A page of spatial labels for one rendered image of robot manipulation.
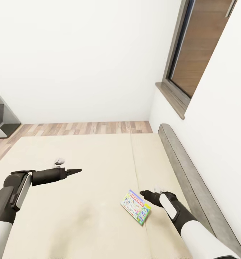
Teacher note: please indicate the board game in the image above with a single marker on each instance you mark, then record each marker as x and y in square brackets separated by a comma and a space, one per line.
[135, 206]

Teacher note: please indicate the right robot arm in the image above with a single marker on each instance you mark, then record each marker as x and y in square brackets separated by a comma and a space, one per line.
[200, 242]

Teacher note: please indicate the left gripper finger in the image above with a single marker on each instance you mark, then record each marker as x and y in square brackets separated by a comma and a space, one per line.
[71, 171]

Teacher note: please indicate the desk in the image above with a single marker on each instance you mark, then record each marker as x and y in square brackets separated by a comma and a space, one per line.
[8, 121]

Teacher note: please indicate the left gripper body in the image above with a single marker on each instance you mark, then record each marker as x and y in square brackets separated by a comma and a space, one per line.
[53, 175]

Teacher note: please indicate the fixed window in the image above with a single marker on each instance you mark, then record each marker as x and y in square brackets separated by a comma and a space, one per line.
[199, 26]

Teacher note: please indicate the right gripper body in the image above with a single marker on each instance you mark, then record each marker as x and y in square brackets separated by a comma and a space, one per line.
[150, 196]

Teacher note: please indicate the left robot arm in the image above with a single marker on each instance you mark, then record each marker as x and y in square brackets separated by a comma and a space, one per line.
[15, 189]

